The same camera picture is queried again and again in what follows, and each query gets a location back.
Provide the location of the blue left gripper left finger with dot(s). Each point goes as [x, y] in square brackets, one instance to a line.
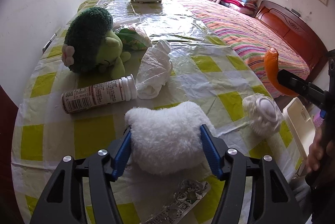
[120, 153]

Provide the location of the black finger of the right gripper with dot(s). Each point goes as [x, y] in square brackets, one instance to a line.
[305, 89]

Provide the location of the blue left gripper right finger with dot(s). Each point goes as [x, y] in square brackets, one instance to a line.
[213, 148]

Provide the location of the white fluffy plush toy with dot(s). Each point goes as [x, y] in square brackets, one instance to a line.
[167, 140]

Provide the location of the orange peel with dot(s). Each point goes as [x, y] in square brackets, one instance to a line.
[272, 70]

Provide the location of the brown pill bottle white cap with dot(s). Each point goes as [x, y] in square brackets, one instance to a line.
[100, 94]

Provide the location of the white plastic bag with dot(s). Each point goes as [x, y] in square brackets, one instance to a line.
[154, 70]

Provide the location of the green broccoli plush toy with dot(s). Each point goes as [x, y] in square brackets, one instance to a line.
[91, 47]

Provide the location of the bag with snack wrappers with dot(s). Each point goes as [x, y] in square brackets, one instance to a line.
[132, 35]

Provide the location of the white plastic trash bin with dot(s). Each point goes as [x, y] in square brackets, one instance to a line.
[300, 124]

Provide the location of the person's right hand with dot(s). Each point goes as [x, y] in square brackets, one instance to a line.
[318, 149]

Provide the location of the silver foil wrapper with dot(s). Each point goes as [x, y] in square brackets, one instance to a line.
[185, 198]

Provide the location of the red wooden headboard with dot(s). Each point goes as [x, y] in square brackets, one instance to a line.
[296, 34]

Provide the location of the striped colourful bedspread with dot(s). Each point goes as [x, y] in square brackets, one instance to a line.
[249, 38]

